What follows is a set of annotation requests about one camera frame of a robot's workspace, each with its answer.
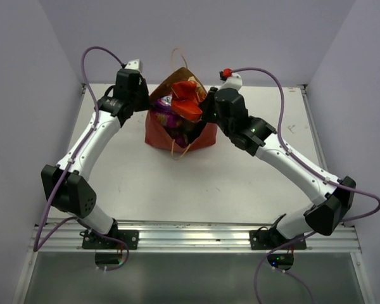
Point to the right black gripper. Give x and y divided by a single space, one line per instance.
208 103

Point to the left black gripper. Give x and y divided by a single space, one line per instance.
142 86

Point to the beige orange cassava chips bag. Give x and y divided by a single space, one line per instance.
186 98

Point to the purple Cocoaland gummy bag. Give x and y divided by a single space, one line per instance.
173 125

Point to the red brown paper bag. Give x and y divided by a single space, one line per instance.
200 134

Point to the purple Fox's candy bag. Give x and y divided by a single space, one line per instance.
164 103

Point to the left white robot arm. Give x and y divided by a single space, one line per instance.
66 184

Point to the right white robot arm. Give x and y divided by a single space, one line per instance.
327 193

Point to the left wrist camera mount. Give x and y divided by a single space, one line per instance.
136 65

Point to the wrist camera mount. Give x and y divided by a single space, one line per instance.
230 79
136 65

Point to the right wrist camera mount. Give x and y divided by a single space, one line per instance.
230 79

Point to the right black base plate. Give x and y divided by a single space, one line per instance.
265 238

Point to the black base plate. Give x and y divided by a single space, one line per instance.
116 239
265 238

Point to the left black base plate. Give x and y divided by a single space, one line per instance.
116 239

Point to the aluminium rail frame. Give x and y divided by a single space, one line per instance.
160 237

